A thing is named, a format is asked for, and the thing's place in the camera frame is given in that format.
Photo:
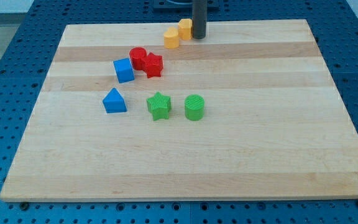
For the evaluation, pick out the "blue cube block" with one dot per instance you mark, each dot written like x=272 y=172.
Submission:
x=124 y=71

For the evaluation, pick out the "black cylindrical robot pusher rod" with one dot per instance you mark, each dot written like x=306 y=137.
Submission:
x=199 y=18

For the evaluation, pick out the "green cylinder block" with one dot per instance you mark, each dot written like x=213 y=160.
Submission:
x=194 y=107

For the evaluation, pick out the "blue triangle block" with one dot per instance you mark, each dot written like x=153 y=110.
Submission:
x=114 y=103

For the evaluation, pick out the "yellow pentagon block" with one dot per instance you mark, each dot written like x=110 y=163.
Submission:
x=185 y=29

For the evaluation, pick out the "yellow heart block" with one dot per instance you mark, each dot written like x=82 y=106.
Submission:
x=171 y=38

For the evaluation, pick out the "red cylinder block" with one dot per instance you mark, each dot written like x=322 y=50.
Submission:
x=137 y=55

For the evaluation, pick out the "green star block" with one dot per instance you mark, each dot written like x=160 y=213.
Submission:
x=159 y=106

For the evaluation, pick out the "red star block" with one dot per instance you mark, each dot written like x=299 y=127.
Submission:
x=153 y=65

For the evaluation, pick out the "light wooden board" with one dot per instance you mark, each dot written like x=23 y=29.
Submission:
x=274 y=126

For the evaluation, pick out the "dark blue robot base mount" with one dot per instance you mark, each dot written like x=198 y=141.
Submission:
x=164 y=5

